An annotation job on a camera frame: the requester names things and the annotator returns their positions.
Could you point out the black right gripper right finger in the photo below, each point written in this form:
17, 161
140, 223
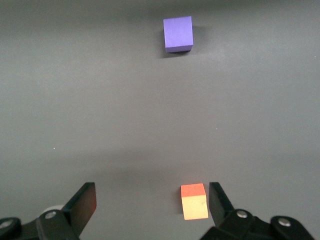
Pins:
220, 207

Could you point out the orange cube block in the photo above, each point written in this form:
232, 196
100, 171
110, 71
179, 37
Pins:
195, 207

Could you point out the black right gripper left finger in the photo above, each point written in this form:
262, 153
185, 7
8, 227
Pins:
80, 207

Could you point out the purple cube block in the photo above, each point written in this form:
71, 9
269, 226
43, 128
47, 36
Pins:
178, 32

